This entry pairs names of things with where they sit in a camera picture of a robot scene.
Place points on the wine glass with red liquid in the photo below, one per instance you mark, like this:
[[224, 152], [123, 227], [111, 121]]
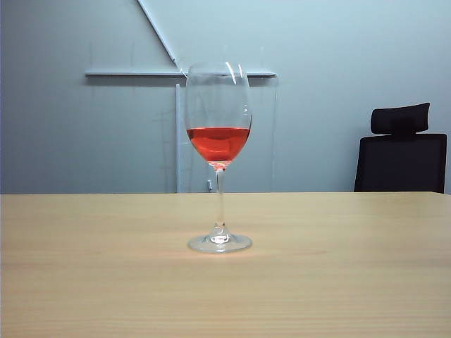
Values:
[[218, 144]]

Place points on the black office chair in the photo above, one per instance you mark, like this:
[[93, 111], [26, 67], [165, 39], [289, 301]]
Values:
[[400, 162]]

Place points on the small grey wall latch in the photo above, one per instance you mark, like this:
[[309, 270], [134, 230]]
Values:
[[209, 184]]

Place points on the white vertical wall rail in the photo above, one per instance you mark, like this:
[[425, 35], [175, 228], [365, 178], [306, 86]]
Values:
[[178, 141]]

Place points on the white horizontal wall rail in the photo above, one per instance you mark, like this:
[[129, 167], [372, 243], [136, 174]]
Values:
[[134, 73]]

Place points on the white diagonal wall rail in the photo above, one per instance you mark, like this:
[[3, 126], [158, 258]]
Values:
[[156, 30]]

